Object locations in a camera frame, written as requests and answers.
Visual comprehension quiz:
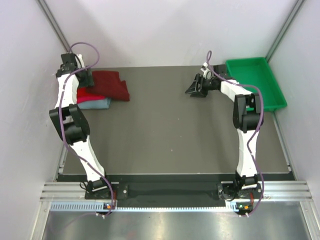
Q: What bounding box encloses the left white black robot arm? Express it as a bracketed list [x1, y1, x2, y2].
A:
[49, 52, 115, 202]

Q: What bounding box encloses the green plastic bin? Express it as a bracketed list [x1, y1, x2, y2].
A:
[225, 57, 288, 112]

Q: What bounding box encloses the folded pink t shirt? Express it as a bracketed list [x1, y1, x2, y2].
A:
[77, 95, 109, 104]

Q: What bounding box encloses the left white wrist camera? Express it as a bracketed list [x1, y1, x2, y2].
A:
[75, 54, 85, 69]

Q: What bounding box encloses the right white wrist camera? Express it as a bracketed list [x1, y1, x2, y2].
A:
[200, 62, 213, 80]

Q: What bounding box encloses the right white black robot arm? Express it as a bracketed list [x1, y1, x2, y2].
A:
[185, 62, 264, 201]

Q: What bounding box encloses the corner aluminium post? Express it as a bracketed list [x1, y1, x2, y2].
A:
[36, 0, 73, 53]
[265, 0, 306, 63]

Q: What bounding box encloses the right corner aluminium post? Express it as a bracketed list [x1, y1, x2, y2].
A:
[265, 0, 306, 63]

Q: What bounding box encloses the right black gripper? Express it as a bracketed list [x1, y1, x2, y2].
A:
[184, 74, 215, 98]

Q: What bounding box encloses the dark red t shirt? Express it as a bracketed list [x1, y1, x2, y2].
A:
[85, 70, 130, 102]

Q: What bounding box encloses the left corner aluminium post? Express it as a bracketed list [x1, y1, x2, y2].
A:
[36, 0, 73, 53]

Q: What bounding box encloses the slotted grey cable duct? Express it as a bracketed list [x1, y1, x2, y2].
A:
[50, 201, 239, 213]

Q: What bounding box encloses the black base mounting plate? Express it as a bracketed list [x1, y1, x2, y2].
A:
[85, 182, 261, 201]

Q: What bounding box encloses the folded bright red t shirt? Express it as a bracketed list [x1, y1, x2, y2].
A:
[77, 87, 105, 100]

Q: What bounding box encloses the aluminium frame rail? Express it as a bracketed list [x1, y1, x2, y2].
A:
[40, 180, 312, 202]

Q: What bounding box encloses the folded grey blue t shirt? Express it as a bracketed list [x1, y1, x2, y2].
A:
[78, 98, 112, 110]

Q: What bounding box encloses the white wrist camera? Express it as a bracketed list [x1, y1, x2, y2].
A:
[200, 62, 213, 80]
[75, 54, 85, 69]

